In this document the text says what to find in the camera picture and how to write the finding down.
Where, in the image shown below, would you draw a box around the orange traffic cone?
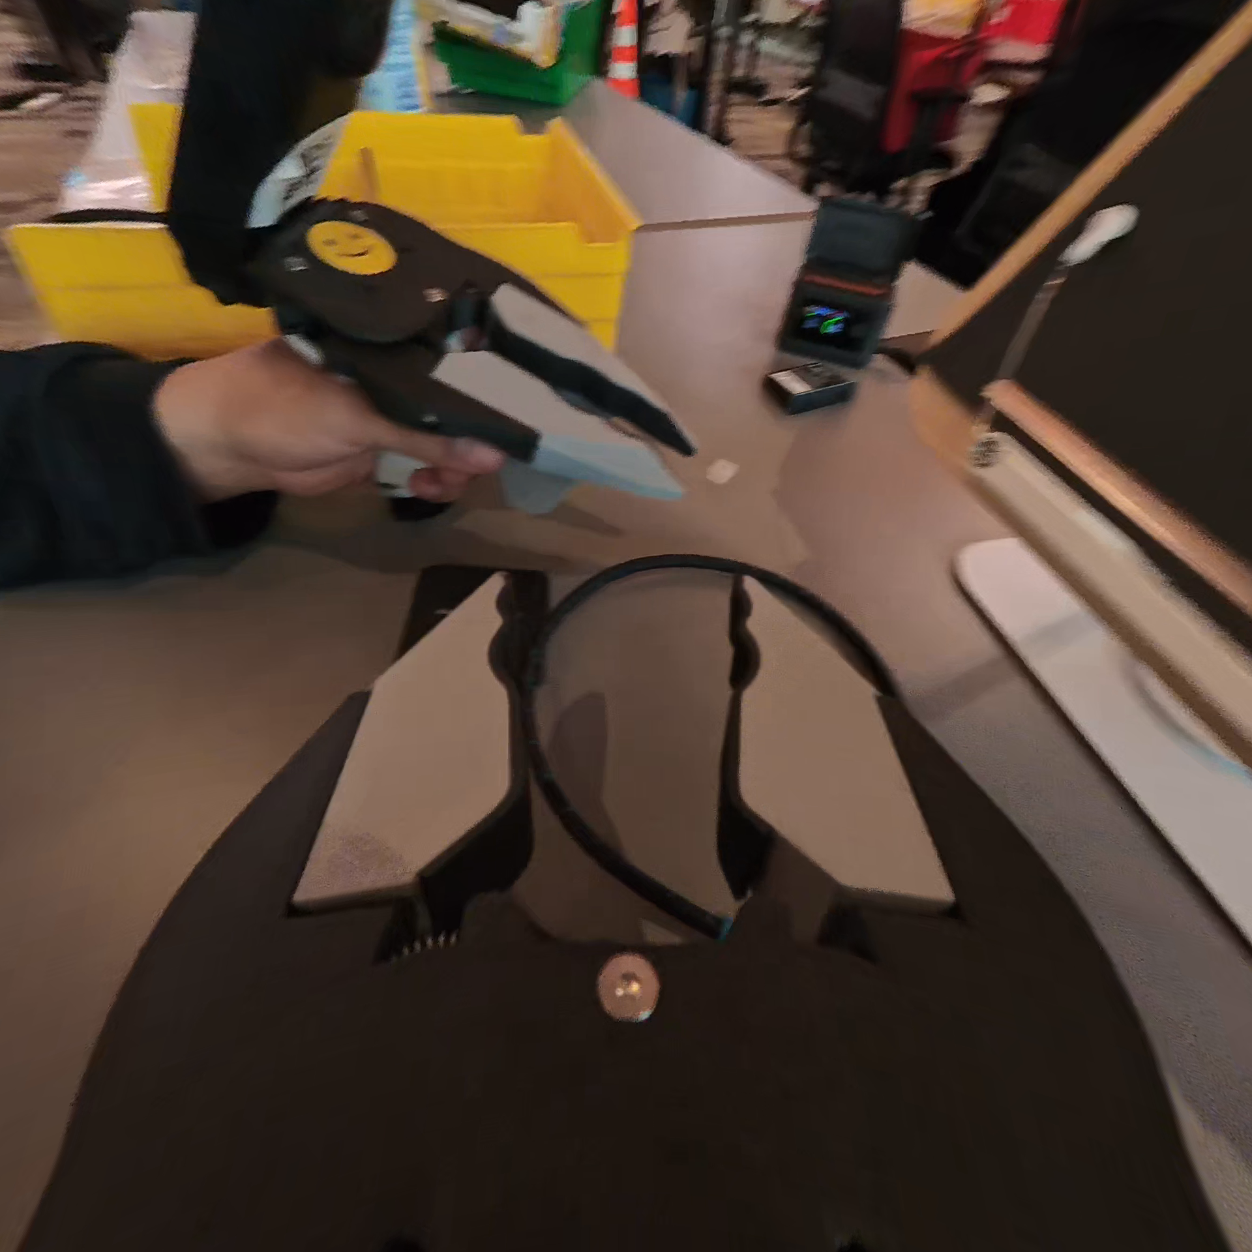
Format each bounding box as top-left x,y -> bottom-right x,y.
609,0 -> 641,99

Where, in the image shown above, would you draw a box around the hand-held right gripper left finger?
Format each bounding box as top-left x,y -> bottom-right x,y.
291,572 -> 538,915

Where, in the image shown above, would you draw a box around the person's left hand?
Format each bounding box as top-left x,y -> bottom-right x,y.
155,334 -> 506,504

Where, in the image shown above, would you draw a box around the small black battery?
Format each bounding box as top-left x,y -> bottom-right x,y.
766,361 -> 856,417

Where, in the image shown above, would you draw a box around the wooden board with black panel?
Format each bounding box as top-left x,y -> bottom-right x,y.
910,0 -> 1252,617

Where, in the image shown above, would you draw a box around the green plastic bin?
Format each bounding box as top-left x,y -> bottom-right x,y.
431,0 -> 612,107

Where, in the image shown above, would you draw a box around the black power bank with display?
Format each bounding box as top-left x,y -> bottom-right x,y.
777,195 -> 920,370

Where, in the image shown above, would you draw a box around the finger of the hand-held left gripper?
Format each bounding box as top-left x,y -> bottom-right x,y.
432,348 -> 688,516
490,284 -> 700,457

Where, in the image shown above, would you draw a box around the person's left forearm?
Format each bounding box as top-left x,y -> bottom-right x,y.
0,341 -> 279,590

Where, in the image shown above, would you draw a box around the wire arm with white tip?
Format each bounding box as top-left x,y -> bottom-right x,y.
973,203 -> 1141,466

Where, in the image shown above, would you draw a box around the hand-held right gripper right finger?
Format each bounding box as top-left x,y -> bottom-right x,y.
717,575 -> 956,905

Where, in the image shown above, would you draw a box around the thin black cable green plugs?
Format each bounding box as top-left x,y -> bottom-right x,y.
516,552 -> 902,942

